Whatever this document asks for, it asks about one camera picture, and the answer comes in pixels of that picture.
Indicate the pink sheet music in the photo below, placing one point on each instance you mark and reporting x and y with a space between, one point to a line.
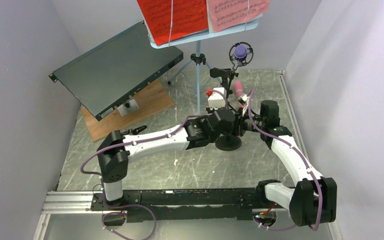
224 14

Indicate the light blue music stand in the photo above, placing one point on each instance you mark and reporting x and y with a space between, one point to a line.
198 58

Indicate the black round-base mic stand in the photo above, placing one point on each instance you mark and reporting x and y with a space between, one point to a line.
229 142

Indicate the dark grey rack unit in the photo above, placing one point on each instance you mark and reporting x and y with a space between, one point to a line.
113 72

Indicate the black pliers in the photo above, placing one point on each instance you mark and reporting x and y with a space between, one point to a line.
134 131

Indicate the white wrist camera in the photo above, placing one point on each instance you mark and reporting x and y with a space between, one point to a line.
217 98
243 100

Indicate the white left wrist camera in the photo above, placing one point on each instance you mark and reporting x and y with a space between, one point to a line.
217 98

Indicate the black tripod mic stand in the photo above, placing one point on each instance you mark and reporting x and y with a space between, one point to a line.
250 56

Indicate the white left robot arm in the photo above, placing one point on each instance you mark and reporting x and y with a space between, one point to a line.
194 132

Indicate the brown wooden board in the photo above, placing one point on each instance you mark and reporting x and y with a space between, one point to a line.
148 102

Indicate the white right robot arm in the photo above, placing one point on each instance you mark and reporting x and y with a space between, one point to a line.
313 199

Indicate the purple microphone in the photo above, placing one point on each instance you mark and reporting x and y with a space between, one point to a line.
240 54

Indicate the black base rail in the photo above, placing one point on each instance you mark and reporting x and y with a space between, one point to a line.
185 204

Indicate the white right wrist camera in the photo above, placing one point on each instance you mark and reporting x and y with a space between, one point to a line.
243 100

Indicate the pink microphone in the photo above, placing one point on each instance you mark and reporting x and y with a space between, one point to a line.
238 87

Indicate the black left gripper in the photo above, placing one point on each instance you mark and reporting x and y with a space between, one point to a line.
211 112

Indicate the red sheet music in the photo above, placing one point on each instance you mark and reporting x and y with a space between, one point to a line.
170 20

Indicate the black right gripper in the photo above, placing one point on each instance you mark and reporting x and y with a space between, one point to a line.
244 117

